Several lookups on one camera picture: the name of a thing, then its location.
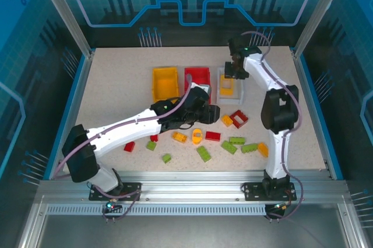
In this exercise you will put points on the aluminium table beam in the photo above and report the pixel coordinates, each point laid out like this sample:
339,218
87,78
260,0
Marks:
189,183

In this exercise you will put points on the yellow lego window frame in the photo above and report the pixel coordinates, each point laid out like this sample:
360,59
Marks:
227,92

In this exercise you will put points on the small LED circuit board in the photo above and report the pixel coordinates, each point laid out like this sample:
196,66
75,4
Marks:
282,207
112,205

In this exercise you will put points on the yellow plastic bin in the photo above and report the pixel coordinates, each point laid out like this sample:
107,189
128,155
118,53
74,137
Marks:
164,80

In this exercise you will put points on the aluminium side rail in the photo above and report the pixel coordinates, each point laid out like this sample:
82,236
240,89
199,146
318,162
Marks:
74,113
312,113

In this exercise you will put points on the white plastic bin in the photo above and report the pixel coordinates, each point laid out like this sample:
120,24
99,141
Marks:
240,96

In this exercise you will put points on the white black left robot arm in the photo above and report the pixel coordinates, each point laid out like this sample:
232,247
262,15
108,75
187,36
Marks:
128,136

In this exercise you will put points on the small red lego brick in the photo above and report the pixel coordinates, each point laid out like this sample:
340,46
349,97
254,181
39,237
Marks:
154,138

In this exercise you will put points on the red plastic bin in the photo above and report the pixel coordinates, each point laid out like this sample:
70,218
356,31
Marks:
198,74

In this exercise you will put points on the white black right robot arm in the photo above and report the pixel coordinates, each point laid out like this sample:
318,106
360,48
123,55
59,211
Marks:
278,154

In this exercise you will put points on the blue table edge strip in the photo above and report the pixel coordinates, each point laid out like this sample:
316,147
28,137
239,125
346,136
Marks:
65,113
320,113

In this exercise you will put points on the aluminium corner post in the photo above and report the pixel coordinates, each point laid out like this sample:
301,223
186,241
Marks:
66,11
314,11

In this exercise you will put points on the yellow oval lego piece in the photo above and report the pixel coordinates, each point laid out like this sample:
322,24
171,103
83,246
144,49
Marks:
194,140

